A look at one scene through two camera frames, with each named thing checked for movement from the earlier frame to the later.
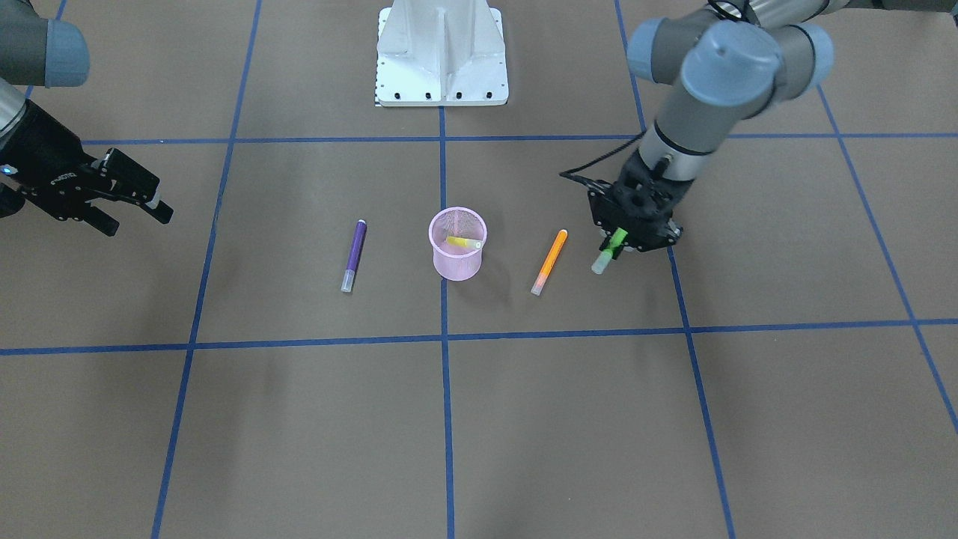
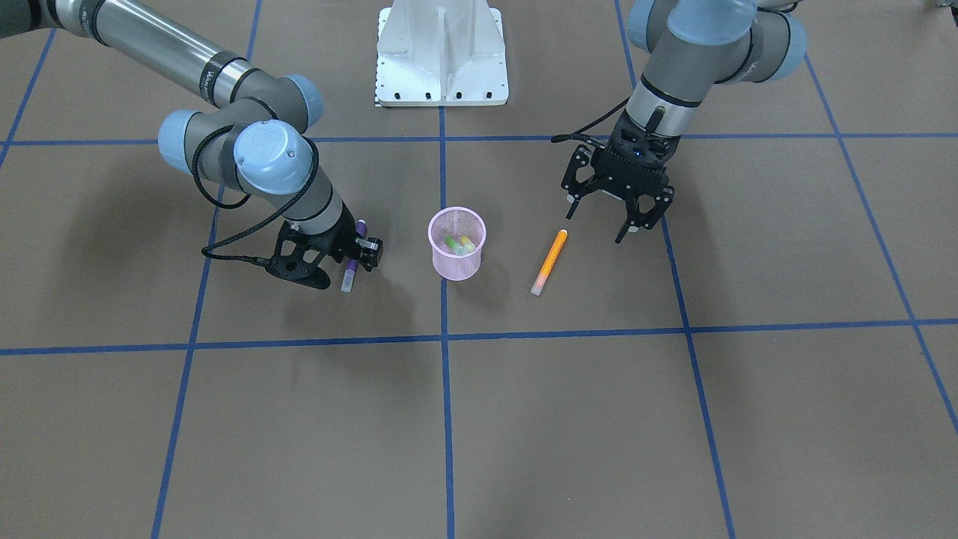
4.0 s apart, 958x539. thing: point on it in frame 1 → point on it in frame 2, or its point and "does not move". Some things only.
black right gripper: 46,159 → 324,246
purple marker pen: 360,233 does not move
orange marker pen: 548,263 does not move
